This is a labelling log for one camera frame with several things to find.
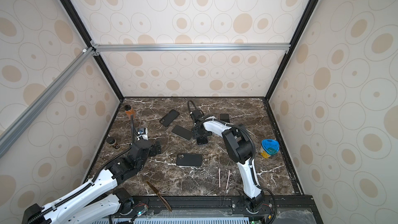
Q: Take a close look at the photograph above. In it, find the dark jar with lid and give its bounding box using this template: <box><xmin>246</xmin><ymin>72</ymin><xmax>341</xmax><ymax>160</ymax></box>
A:
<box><xmin>106</xmin><ymin>136</ymin><xmax>120</xmax><ymax>150</ymax></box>

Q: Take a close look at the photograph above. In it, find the pink phone case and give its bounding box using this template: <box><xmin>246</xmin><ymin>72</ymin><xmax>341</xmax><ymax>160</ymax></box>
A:
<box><xmin>219</xmin><ymin>114</ymin><xmax>230</xmax><ymax>123</ymax></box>

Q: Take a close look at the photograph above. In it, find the orange bottle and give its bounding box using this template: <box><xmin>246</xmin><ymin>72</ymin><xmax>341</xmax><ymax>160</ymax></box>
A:
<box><xmin>124</xmin><ymin>104</ymin><xmax>136</xmax><ymax>119</ymax></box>

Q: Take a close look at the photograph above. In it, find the aluminium frame bar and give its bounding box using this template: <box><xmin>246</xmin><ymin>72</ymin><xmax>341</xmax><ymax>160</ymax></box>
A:
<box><xmin>94</xmin><ymin>43</ymin><xmax>290</xmax><ymax>52</ymax></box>
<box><xmin>1</xmin><ymin>47</ymin><xmax>94</xmax><ymax>156</ymax></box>

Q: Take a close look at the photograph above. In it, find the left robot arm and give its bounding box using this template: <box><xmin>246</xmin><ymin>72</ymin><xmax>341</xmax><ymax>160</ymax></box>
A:
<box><xmin>22</xmin><ymin>128</ymin><xmax>161</xmax><ymax>224</ymax></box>

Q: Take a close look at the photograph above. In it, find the wooden-handled knife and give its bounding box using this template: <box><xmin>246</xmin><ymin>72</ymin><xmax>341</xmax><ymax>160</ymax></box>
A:
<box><xmin>146</xmin><ymin>181</ymin><xmax>173</xmax><ymax>213</ymax></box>

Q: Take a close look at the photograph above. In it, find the aluminium frame bar left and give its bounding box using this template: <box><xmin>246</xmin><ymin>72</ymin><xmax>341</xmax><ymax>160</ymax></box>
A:
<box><xmin>1</xmin><ymin>47</ymin><xmax>94</xmax><ymax>156</ymax></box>

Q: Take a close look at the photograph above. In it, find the blue round lid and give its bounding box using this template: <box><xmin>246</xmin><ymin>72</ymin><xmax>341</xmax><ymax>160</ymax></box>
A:
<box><xmin>261</xmin><ymin>139</ymin><xmax>280</xmax><ymax>159</ymax></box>

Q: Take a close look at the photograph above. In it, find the aluminium frame bar back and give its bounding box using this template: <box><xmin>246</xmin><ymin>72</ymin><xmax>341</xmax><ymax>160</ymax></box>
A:
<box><xmin>94</xmin><ymin>43</ymin><xmax>290</xmax><ymax>52</ymax></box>

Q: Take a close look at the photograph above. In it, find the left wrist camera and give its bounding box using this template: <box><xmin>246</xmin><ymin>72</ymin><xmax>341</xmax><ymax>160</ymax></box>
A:
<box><xmin>136</xmin><ymin>128</ymin><xmax>148</xmax><ymax>141</ymax></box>

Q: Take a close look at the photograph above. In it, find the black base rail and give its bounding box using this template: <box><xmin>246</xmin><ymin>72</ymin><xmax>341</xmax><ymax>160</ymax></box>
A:
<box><xmin>55</xmin><ymin>195</ymin><xmax>315</xmax><ymax>224</ymax></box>

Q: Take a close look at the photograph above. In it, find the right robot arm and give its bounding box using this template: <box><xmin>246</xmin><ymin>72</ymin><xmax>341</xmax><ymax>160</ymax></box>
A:
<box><xmin>187</xmin><ymin>100</ymin><xmax>277</xmax><ymax>224</ymax></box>

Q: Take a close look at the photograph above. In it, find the silver-edged phone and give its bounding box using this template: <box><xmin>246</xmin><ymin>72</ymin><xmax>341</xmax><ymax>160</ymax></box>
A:
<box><xmin>172</xmin><ymin>125</ymin><xmax>193</xmax><ymax>141</ymax></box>

